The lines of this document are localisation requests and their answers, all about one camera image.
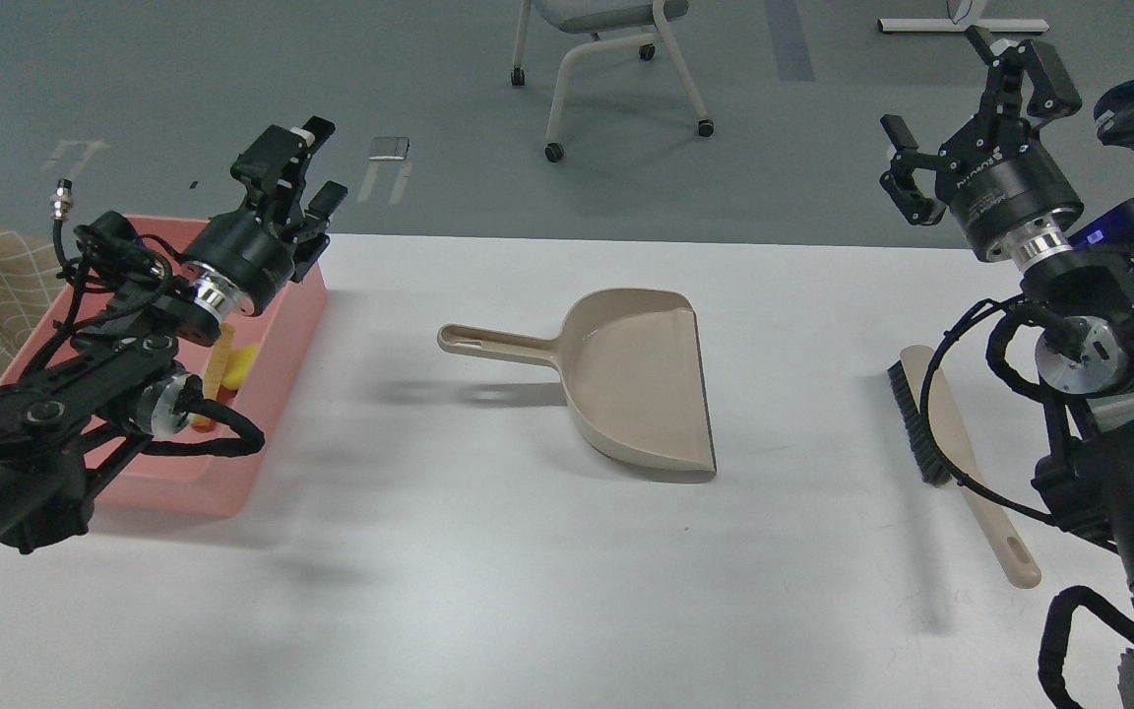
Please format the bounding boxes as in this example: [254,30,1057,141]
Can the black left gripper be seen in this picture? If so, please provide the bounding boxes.
[180,116,349,318]

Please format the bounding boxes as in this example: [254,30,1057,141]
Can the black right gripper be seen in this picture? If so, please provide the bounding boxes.
[879,26,1085,262]

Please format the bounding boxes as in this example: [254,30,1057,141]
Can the yellow sponge piece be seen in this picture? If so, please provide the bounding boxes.
[220,343,260,391]

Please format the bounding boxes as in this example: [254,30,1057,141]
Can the beige hand brush black bristles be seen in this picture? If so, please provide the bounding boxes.
[887,345,1042,589]

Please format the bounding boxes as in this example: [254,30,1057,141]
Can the beige plastic dustpan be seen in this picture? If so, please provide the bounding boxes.
[437,288,719,482]

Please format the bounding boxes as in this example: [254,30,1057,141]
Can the bread crust slice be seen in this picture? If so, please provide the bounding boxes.
[191,323,234,432]

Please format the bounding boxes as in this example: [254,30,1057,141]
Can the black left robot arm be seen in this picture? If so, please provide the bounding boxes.
[0,116,347,552]

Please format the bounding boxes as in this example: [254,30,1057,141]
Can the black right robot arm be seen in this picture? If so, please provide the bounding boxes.
[879,20,1134,708]

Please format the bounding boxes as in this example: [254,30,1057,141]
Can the pink plastic bin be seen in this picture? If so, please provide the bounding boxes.
[0,216,329,520]

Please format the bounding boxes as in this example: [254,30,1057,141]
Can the metal floor outlet plate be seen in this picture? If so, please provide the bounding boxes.
[366,136,411,161]

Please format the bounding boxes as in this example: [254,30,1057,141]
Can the white table leg base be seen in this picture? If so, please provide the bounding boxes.
[875,1,1051,34]

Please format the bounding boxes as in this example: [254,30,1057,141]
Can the grey office chair white legs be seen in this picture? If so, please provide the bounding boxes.
[509,0,716,164]

